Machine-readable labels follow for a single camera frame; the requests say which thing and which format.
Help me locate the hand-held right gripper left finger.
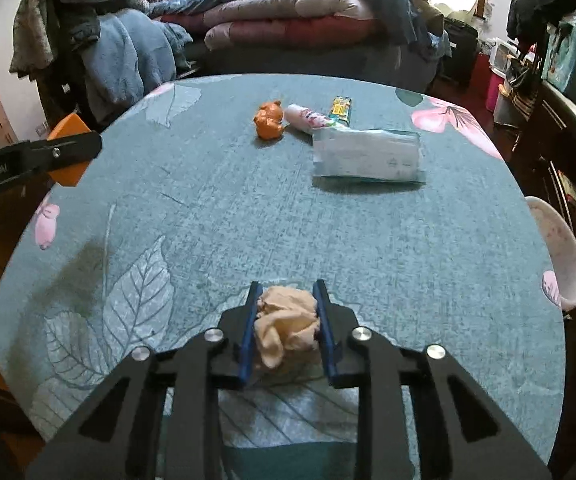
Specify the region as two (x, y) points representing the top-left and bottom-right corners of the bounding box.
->
(25, 280), (264, 480)

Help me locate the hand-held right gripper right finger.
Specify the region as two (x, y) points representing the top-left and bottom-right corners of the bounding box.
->
(312, 279), (554, 480)

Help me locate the tan tissue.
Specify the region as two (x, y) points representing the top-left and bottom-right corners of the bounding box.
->
(253, 285), (319, 370)

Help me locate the white plastic stool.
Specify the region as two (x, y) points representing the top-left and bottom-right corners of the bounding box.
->
(524, 196), (576, 311)

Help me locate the dark padded jacket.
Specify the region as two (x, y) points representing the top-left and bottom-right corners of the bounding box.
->
(50, 0), (101, 91)

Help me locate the light blue fleece robe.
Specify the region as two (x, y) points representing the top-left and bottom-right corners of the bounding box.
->
(79, 10), (194, 126)

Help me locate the white teal tissue pack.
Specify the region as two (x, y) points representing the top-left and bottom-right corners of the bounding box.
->
(312, 127), (427, 186)

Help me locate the small orange lump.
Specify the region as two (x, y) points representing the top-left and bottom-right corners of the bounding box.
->
(253, 101), (287, 142)

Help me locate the white printed tube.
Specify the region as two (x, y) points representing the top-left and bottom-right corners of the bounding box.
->
(284, 103), (336, 133)

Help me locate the yellow green stick pack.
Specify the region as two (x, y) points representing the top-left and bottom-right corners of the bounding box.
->
(329, 96), (354, 126)

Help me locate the grey bed base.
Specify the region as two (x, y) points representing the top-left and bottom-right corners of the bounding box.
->
(188, 37), (441, 96)

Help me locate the pink bin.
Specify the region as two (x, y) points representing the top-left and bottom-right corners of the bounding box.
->
(487, 72), (506, 113)

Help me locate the dark wooden dresser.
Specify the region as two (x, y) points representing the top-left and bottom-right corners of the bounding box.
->
(510, 80), (576, 281)

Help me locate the black suitcase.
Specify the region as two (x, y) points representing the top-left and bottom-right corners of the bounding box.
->
(440, 16), (480, 88)

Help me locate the striped bag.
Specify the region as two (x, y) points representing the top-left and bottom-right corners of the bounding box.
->
(505, 57), (539, 126)

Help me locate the folded pink quilt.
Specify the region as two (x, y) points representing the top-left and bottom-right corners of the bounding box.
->
(158, 0), (404, 51)

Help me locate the white storage box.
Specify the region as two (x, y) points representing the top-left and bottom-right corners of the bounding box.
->
(490, 40), (519, 78)

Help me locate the teal bag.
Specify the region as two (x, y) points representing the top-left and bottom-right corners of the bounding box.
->
(540, 25), (576, 106)

